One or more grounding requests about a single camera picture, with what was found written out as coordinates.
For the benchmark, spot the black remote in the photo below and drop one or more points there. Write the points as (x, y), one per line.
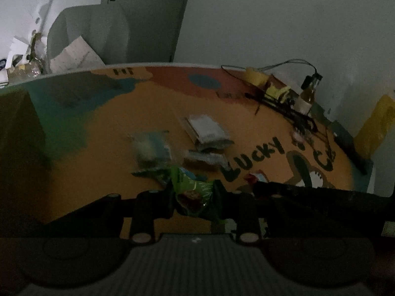
(351, 149)

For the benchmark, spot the white printed cushion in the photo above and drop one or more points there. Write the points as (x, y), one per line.
(75, 56)

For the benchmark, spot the grey door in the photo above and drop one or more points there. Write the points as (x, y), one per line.
(148, 18)

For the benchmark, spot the teal snack packet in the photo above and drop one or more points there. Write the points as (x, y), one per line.
(151, 145)

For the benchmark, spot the grey chair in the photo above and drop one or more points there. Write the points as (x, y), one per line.
(89, 34)

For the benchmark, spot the grey white snack packet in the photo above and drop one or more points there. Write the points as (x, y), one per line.
(206, 129)

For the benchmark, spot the yellow tape roll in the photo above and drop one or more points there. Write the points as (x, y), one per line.
(255, 75)

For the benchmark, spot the glass bottle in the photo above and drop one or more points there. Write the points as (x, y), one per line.
(308, 95)

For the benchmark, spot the pale blue snack packet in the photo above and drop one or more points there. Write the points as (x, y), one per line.
(205, 158)

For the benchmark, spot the bright green snack packet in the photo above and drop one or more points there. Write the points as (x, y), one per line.
(194, 197)

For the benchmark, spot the clear plastic bag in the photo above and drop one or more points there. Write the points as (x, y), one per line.
(24, 70)

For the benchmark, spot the white paper box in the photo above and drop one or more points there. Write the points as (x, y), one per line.
(17, 49)

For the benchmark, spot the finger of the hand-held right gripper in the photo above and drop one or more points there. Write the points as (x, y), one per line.
(277, 188)

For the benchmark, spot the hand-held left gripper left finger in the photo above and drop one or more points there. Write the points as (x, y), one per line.
(168, 203)

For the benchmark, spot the white board with holes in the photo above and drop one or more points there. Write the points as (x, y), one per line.
(44, 3)

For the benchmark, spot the red and white snack packet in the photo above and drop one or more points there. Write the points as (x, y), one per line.
(256, 177)

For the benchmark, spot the yellow clips bundle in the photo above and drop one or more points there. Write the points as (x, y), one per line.
(277, 94)

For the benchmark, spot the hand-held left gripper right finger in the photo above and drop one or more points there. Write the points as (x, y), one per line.
(221, 205)

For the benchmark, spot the yellow plastic bag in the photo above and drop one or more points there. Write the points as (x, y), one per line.
(375, 129)

